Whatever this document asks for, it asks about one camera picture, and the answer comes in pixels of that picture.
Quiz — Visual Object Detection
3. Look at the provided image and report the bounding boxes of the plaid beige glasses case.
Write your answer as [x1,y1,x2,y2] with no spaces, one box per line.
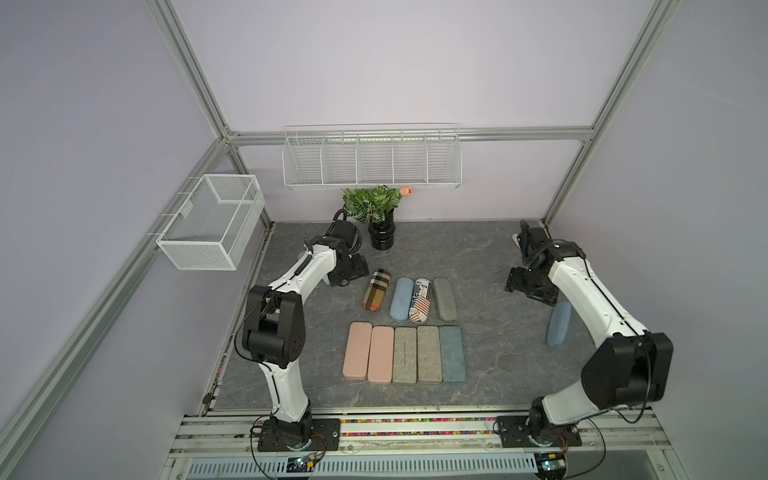
[362,269,391,312]

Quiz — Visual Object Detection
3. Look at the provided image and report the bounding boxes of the grey mint case red sunglasses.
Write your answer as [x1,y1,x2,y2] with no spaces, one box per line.
[392,327,417,384]

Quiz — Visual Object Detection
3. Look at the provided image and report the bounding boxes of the mint case blue glasses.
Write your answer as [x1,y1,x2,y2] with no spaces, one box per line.
[439,326,467,383]

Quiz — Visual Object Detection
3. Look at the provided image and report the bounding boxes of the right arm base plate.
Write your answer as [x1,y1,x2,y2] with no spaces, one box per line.
[492,415,582,450]

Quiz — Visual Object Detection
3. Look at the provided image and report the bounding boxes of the long white wire shelf basket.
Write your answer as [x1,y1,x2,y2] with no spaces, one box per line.
[282,123,463,189]

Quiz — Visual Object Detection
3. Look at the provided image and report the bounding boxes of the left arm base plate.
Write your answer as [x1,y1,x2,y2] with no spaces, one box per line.
[254,418,341,452]

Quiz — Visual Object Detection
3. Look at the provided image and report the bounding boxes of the pink case black sunglasses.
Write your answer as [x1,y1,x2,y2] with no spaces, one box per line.
[367,326,395,385]

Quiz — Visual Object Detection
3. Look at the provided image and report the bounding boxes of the blue case orange lining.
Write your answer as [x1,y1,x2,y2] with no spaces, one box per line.
[546,301,572,347]

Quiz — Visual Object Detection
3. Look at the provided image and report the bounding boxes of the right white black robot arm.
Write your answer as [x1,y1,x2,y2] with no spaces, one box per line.
[505,220,674,446]

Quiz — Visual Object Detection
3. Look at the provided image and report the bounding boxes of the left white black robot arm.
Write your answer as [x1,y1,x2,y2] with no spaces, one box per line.
[240,209,369,449]

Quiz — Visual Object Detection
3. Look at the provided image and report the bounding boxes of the white wire mesh side basket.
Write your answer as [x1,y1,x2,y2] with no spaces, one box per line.
[156,174,265,271]

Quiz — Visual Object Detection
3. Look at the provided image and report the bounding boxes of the green plant in black vase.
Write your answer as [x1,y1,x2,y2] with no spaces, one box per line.
[343,185,413,251]

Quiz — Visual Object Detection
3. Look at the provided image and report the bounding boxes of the white vented cable duct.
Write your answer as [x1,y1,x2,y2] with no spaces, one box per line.
[184,452,538,479]

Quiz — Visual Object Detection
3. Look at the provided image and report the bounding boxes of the pink hard glasses case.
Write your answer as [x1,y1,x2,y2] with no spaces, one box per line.
[342,322,373,381]

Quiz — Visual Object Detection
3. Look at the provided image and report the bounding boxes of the grey fabric glasses case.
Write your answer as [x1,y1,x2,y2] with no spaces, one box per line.
[433,277,458,322]

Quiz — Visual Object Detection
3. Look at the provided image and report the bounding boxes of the grey case mint lining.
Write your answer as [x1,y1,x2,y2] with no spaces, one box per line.
[417,325,443,383]

